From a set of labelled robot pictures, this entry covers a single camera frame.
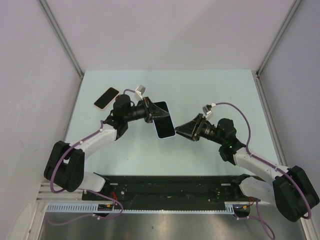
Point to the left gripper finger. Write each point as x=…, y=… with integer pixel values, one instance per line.
x=155, y=109
x=155, y=115

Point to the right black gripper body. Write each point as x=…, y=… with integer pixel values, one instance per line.
x=200, y=128

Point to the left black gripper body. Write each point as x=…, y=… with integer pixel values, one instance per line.
x=148, y=118

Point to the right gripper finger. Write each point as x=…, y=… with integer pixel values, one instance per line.
x=187, y=135
x=190, y=126

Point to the phone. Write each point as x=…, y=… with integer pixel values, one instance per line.
x=106, y=98
x=164, y=127

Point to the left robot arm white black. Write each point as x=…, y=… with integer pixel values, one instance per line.
x=65, y=169

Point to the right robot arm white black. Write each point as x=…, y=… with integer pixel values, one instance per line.
x=287, y=188

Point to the phone in pink case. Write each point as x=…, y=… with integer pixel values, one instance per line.
x=106, y=98

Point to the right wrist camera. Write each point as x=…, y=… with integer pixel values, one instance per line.
x=208, y=109

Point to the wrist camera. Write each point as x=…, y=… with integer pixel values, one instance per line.
x=139, y=91
x=208, y=109

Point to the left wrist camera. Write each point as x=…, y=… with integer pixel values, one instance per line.
x=139, y=91

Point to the right aluminium corner post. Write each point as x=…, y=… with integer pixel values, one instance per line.
x=279, y=35

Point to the aluminium corner post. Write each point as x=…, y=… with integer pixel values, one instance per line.
x=57, y=30
x=279, y=35

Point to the right aluminium side rail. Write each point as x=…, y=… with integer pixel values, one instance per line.
x=269, y=119

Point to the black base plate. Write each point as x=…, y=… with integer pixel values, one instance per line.
x=179, y=204

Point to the left aluminium corner post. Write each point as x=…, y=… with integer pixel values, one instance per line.
x=57, y=30

